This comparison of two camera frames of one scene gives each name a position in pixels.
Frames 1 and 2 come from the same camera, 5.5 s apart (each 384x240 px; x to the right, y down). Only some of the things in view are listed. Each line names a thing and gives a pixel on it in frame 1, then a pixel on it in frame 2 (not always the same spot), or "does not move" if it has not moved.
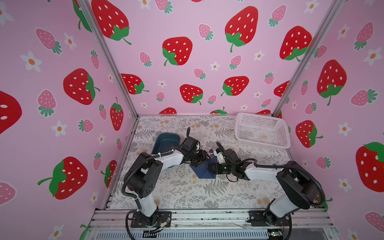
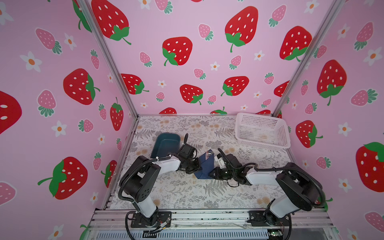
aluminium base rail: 215,225 does not move
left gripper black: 202,157 → 197,166
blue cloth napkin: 202,171 does not move
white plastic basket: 260,131 does not move
